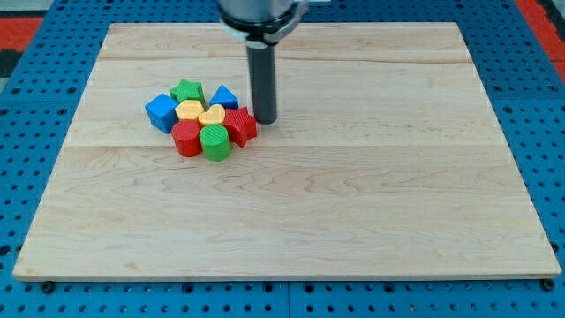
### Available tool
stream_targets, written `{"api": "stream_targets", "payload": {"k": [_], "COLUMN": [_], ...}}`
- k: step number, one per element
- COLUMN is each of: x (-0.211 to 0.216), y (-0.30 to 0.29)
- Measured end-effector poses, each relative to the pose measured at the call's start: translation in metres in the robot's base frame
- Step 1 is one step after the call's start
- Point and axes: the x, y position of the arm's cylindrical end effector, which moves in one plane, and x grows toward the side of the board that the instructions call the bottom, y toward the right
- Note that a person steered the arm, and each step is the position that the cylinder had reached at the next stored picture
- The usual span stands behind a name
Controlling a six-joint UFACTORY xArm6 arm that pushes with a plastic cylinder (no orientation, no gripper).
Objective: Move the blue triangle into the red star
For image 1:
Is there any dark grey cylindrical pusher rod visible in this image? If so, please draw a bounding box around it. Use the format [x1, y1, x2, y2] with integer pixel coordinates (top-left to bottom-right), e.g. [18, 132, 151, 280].
[246, 46, 277, 125]

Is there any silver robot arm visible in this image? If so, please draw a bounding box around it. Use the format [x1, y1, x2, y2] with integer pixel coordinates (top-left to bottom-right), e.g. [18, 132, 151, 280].
[217, 0, 309, 125]

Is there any blue triangle block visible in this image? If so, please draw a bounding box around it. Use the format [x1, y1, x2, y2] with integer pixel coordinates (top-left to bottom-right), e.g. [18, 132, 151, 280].
[209, 85, 239, 110]

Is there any red star block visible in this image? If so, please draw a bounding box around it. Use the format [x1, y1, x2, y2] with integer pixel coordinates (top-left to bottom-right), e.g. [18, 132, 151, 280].
[222, 107, 258, 148]

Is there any green star block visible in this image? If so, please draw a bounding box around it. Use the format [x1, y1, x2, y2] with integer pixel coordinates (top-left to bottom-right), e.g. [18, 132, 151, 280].
[169, 79, 205, 104]

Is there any yellow heart block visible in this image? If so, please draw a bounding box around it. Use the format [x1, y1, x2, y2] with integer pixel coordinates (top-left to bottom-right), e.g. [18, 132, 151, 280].
[198, 104, 226, 126]

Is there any yellow hexagon block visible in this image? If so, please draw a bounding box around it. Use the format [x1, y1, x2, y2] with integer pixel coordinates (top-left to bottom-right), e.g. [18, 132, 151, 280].
[175, 100, 205, 121]

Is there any green cylinder block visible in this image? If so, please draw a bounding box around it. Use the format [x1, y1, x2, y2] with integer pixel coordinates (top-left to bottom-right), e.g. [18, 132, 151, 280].
[200, 124, 231, 162]

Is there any red cylinder block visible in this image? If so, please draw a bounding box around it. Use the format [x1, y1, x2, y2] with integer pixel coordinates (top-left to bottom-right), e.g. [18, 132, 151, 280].
[170, 120, 202, 157]

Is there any blue cube block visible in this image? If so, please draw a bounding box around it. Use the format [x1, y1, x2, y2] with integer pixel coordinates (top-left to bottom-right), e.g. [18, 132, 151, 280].
[145, 94, 178, 133]

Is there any light wooden board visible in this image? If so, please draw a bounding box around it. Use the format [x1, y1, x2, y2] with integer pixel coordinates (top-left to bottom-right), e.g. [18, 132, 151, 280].
[13, 22, 561, 282]

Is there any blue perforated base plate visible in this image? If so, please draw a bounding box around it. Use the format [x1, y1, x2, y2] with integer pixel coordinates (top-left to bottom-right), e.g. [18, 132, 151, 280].
[1, 0, 564, 317]

